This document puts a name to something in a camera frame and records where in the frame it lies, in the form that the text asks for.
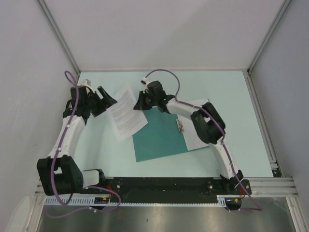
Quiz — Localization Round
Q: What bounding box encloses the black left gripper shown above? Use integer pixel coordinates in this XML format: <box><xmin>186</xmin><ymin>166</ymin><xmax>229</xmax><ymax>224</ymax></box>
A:
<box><xmin>85</xmin><ymin>87</ymin><xmax>117</xmax><ymax>117</ymax></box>

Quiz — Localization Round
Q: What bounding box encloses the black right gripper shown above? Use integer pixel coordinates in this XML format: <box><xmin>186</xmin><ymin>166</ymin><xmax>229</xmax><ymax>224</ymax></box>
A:
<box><xmin>134</xmin><ymin>91</ymin><xmax>158</xmax><ymax>111</ymax></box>

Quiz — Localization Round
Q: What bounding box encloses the printed white paper sheet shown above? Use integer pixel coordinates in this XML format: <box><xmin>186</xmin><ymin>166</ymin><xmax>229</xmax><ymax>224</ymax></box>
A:
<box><xmin>108</xmin><ymin>84</ymin><xmax>148</xmax><ymax>141</ymax></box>

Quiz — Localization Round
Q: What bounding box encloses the teal folder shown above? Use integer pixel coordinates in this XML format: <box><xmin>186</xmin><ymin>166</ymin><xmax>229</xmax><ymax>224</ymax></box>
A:
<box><xmin>133</xmin><ymin>107</ymin><xmax>189</xmax><ymax>162</ymax></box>

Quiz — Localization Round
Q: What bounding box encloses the chrome folder clip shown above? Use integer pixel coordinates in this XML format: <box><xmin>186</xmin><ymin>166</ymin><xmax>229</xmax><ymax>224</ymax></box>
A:
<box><xmin>176</xmin><ymin>119</ymin><xmax>184</xmax><ymax>134</ymax></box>

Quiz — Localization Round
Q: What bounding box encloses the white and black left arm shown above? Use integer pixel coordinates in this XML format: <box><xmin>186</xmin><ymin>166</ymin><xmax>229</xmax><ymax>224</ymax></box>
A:
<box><xmin>37</xmin><ymin>85</ymin><xmax>117</xmax><ymax>196</ymax></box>

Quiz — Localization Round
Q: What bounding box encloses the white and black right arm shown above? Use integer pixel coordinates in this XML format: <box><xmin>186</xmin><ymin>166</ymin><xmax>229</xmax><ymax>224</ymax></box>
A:
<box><xmin>133</xmin><ymin>80</ymin><xmax>243</xmax><ymax>194</ymax></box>

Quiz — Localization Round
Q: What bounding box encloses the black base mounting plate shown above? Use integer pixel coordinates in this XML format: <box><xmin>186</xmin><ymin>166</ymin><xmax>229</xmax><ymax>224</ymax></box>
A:
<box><xmin>79</xmin><ymin>176</ymin><xmax>252</xmax><ymax>201</ymax></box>

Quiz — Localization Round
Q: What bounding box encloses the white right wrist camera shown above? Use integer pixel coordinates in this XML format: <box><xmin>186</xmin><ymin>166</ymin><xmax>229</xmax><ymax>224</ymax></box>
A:
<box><xmin>141</xmin><ymin>77</ymin><xmax>151</xmax><ymax>93</ymax></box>

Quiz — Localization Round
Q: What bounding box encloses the grey slotted cable duct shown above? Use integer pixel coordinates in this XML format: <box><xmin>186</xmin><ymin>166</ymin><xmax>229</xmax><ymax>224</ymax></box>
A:
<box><xmin>44</xmin><ymin>194</ymin><xmax>232</xmax><ymax>207</ymax></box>

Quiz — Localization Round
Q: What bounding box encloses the aluminium frame rail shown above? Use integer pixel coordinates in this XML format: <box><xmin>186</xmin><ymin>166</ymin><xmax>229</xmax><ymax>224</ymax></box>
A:
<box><xmin>38</xmin><ymin>175</ymin><xmax>296</xmax><ymax>196</ymax></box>

